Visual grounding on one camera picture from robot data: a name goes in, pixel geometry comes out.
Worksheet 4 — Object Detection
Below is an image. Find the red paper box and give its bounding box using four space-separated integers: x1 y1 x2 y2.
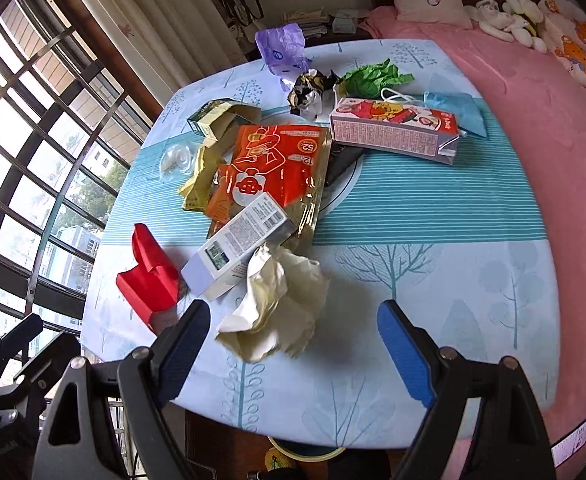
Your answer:
116 223 180 334

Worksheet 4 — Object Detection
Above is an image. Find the cream paper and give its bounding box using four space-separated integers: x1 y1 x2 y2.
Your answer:
215 243 330 363

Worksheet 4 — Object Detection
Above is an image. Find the yellow wrapper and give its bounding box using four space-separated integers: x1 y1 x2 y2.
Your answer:
178 129 238 211

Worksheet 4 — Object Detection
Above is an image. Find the white grey carton box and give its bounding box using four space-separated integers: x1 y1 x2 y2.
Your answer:
181 193 294 301

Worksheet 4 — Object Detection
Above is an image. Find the clear plastic bottle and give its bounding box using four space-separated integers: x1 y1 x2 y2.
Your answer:
159 141 197 179

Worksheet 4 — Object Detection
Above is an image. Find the pink cartoon carton box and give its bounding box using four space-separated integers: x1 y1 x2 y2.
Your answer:
330 98 460 165

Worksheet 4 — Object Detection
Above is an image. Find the orange foil snack bag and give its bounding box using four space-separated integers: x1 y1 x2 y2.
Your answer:
204 124 332 254

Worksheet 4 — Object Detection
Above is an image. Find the green chocolate box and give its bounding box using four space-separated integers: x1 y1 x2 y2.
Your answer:
188 98 261 142

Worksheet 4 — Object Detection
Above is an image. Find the blue face mask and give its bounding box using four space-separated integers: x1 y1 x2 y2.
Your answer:
379 86 490 140

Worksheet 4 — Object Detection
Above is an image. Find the green paper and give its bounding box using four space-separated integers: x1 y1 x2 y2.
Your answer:
340 58 415 100

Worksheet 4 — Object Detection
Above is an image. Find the black white wrapper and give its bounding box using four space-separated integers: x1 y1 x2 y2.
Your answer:
287 68 342 122

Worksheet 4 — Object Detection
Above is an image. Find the purple plastic bag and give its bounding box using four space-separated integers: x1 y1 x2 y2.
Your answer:
255 23 310 80

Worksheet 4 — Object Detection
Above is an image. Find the cream rim trash bin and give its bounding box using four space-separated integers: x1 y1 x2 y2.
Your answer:
268 437 345 463

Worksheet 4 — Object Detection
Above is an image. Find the tree print tablecloth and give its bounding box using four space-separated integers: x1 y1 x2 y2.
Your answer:
80 61 560 448

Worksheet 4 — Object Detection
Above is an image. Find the window metal grille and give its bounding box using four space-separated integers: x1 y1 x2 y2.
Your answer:
0 0 151 353

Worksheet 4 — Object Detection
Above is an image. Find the pink bed blanket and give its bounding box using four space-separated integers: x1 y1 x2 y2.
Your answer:
365 6 586 479

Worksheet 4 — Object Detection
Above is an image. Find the white plush toy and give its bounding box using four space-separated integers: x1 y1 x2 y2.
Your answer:
464 0 548 53

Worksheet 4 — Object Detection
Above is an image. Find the beige curtain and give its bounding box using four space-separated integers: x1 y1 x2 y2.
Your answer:
81 0 246 105

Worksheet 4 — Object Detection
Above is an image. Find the stack of books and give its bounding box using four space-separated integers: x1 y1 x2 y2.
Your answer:
281 9 368 38

